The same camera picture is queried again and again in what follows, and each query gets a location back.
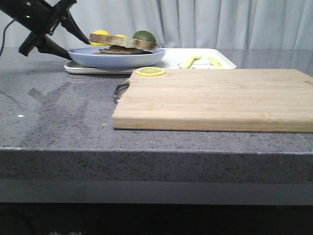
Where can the fried egg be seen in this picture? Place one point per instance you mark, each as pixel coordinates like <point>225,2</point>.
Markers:
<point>115,47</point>

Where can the bread slice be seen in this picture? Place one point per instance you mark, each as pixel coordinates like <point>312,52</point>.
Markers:
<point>122,41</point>
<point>123,51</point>

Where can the yellow plastic spoon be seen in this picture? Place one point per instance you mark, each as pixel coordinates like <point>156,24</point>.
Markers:
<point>189,61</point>

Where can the white rectangular tray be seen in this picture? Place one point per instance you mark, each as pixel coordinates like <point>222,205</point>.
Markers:
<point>171,60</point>

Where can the grey white curtain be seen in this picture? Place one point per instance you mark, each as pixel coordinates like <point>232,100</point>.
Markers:
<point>221,24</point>

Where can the yellow lemon slice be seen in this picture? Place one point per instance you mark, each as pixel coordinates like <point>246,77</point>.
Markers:
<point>150,71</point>

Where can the light blue round plate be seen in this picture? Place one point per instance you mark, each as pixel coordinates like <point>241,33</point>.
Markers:
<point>87,56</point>

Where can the green lime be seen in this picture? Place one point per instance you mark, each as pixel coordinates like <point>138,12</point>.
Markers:
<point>145,36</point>

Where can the left yellow lemon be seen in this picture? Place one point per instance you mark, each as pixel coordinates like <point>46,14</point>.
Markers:
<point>101,32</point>

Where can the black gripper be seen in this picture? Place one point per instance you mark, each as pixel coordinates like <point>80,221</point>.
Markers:
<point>41,19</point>

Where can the metal cutting board handle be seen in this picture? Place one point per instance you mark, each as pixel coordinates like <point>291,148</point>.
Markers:
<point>117,92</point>

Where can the yellow plastic knife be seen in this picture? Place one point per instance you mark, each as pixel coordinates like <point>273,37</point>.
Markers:
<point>215,62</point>

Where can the wooden cutting board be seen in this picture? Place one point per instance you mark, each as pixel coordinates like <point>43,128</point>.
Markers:
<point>236,100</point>

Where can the right yellow lemon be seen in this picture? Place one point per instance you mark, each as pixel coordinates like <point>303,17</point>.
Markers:
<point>121,35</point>

